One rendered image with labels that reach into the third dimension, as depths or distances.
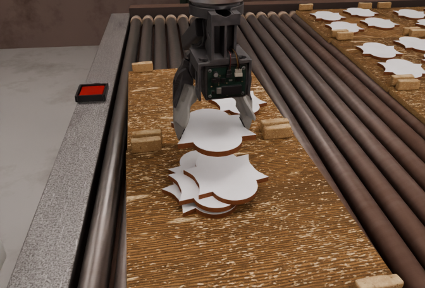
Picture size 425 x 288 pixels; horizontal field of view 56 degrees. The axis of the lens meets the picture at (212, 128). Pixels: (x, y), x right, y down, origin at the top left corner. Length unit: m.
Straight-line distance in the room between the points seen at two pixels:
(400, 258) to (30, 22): 4.25
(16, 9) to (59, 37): 0.46
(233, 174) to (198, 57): 0.22
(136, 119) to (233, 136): 0.36
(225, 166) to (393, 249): 0.28
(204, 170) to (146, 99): 0.38
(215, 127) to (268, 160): 0.18
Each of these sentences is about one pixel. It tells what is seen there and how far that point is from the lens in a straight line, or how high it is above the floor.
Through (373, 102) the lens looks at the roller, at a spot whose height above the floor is 0.92.
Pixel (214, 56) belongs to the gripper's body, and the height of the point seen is 1.20.
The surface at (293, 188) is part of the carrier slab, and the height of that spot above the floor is 0.94.
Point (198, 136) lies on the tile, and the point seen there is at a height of 1.06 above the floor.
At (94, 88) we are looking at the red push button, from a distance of 1.12.
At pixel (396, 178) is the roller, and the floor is 0.91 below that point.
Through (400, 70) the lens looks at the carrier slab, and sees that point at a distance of 1.26.
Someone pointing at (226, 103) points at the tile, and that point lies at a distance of 0.96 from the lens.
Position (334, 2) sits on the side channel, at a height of 0.95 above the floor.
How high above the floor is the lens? 1.37
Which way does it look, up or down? 30 degrees down
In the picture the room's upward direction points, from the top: straight up
